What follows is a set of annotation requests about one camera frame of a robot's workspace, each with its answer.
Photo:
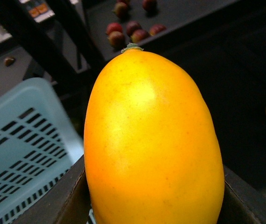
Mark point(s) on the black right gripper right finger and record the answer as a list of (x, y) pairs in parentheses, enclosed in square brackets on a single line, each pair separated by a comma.
[(242, 204)]

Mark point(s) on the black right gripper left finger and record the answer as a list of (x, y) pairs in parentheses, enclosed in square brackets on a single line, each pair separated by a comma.
[(68, 202)]

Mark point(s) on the light blue plastic basket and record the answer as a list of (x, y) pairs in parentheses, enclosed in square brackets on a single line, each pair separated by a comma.
[(38, 145)]

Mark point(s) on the brown fruit on shelf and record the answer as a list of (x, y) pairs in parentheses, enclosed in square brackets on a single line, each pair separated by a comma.
[(8, 61)]

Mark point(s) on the black metal shelf frame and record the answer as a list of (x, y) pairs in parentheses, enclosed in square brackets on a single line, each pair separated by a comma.
[(58, 49)]

